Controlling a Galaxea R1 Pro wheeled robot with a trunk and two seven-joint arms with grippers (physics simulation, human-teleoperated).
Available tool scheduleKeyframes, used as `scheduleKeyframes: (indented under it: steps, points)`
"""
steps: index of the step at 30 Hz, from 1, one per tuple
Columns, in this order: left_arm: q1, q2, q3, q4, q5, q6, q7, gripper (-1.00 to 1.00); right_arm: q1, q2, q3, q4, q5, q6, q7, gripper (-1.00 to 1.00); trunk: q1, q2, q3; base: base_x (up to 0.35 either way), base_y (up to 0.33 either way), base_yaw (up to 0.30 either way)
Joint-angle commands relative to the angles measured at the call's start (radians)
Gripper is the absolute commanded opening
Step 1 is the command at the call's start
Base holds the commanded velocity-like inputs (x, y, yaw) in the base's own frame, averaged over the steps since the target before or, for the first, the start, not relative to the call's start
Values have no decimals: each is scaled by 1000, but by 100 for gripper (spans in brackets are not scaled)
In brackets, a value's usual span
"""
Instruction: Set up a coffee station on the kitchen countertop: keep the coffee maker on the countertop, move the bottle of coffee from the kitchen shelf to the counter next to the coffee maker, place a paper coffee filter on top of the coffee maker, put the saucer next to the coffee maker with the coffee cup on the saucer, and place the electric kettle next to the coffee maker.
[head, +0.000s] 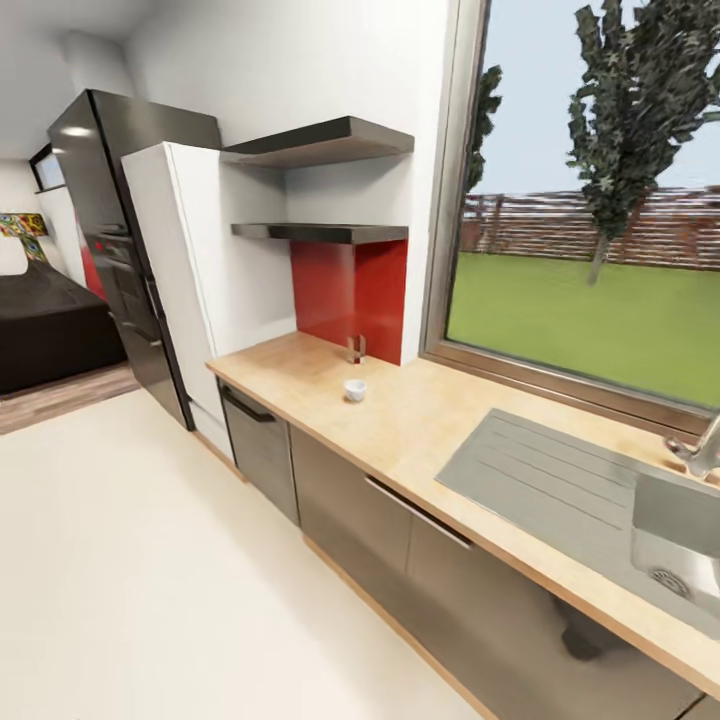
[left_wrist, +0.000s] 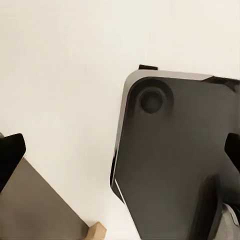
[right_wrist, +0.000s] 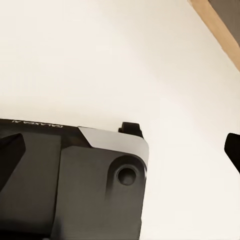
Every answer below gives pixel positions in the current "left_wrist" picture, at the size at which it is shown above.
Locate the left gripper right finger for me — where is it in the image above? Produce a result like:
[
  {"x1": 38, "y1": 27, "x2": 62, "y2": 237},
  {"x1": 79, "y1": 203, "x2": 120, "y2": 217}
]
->
[{"x1": 224, "y1": 133, "x2": 240, "y2": 172}]

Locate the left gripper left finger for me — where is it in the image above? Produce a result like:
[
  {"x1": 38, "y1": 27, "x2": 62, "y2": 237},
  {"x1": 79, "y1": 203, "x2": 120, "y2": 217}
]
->
[{"x1": 0, "y1": 133, "x2": 26, "y2": 193}]

